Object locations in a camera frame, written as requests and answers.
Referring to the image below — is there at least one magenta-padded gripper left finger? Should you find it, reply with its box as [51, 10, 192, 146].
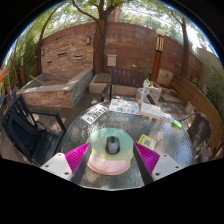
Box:
[40, 142, 93, 185]

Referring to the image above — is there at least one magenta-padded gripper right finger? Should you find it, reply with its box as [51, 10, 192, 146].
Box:
[132, 142, 184, 186]

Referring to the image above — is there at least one dark grey computer mouse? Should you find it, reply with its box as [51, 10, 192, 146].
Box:
[105, 135, 121, 155]

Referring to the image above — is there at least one pastel green pink mouse pad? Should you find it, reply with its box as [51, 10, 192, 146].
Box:
[86, 127, 135, 176]

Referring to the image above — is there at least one yellow square code card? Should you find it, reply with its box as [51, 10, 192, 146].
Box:
[137, 133, 158, 151]

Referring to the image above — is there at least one green wipes packet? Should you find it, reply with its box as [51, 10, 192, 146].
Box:
[170, 119, 183, 130]

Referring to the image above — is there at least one white number plate sign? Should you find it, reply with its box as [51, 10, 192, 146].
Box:
[80, 103, 109, 125]

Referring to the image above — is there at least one black folding chair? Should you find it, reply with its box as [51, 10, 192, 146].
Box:
[0, 94, 68, 167]

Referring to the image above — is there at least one dark wicker armchair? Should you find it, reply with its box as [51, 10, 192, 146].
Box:
[178, 111, 213, 164]

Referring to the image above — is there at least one clear plastic cup with straw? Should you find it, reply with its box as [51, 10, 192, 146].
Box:
[137, 87, 150, 106]

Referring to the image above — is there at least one raised stone garden bed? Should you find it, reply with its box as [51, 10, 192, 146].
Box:
[15, 67, 95, 109]

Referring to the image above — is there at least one concrete planter with plant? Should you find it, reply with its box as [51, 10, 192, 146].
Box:
[143, 79, 163, 104]

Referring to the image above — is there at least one curved wooden bench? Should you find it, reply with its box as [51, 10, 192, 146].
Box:
[169, 73, 224, 151]

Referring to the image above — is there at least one beige stone block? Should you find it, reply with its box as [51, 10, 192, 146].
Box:
[157, 68, 174, 88]

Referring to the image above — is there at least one dark wooden slatted chair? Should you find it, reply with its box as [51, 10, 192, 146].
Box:
[99, 67, 147, 103]

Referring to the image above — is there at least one forked tree trunk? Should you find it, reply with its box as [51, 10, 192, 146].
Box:
[69, 0, 134, 75]

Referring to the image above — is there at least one slim tree trunk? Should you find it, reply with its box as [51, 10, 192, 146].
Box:
[169, 9, 191, 79]

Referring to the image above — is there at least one wooden garden lamp post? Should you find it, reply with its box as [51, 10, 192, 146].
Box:
[149, 28, 166, 83]

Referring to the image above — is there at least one grey wall utility box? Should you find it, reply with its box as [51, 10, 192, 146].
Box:
[106, 54, 118, 68]

